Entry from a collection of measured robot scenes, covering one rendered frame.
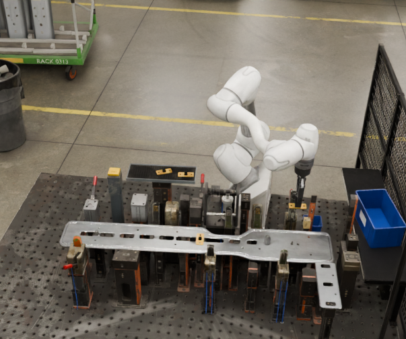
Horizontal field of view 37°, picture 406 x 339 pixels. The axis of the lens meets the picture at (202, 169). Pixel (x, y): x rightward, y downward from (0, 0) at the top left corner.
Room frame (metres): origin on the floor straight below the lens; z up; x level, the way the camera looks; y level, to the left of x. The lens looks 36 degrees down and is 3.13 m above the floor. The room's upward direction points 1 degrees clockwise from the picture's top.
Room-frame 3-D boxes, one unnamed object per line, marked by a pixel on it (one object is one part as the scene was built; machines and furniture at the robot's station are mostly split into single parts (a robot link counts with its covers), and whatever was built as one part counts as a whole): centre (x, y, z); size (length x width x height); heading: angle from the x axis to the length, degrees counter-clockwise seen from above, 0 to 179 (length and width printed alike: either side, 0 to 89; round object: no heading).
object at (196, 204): (2.52, 0.03, 0.89); 0.13 x 0.11 x 0.38; 177
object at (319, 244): (2.31, 0.03, 1.00); 1.38 x 0.22 x 0.02; 87
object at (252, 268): (2.13, -0.25, 0.84); 0.11 x 0.08 x 0.29; 177
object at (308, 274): (2.10, -0.52, 0.84); 0.11 x 0.10 x 0.28; 177
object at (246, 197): (2.52, -0.23, 0.91); 0.07 x 0.05 x 0.42; 177
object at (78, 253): (2.17, 0.60, 0.88); 0.15 x 0.11 x 0.36; 177
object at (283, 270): (2.09, -0.39, 0.87); 0.12 x 0.09 x 0.35; 177
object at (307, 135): (2.28, -0.45, 1.63); 0.13 x 0.11 x 0.16; 131
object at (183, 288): (2.32, 0.09, 0.84); 0.17 x 0.06 x 0.29; 177
